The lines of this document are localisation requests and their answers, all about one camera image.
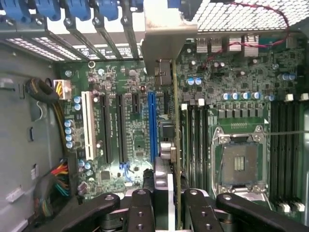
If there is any blue expansion slot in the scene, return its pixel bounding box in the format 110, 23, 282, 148
147, 90, 157, 164

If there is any CPU socket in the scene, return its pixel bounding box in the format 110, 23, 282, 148
210, 124, 269, 194

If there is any silver port block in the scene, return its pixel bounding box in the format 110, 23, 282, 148
210, 37, 223, 53
197, 37, 208, 54
243, 35, 259, 58
228, 36, 242, 51

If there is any white power connector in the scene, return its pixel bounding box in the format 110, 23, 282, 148
53, 79, 72, 100

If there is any coloured power wire bundle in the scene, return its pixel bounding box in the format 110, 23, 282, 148
33, 154, 78, 218

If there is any long black expansion slot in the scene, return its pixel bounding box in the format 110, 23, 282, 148
99, 94, 112, 165
115, 94, 128, 164

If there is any white expansion slot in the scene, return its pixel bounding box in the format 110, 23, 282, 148
81, 90, 97, 161

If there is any red black twisted wire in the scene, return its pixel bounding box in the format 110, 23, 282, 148
205, 1, 291, 66

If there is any thin metal locking lever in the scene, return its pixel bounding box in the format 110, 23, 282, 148
264, 130, 309, 136

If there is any green motherboard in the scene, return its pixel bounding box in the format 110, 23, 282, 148
54, 36, 309, 215

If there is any grey open PC case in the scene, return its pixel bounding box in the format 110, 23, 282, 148
0, 0, 309, 232

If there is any black sleeved power cable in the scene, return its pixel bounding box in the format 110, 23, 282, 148
24, 77, 70, 158

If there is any metal expansion slot cover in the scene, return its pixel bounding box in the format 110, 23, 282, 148
93, 15, 124, 60
120, 15, 143, 60
64, 16, 107, 60

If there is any short black expansion slot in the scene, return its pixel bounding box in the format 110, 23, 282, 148
131, 93, 140, 114

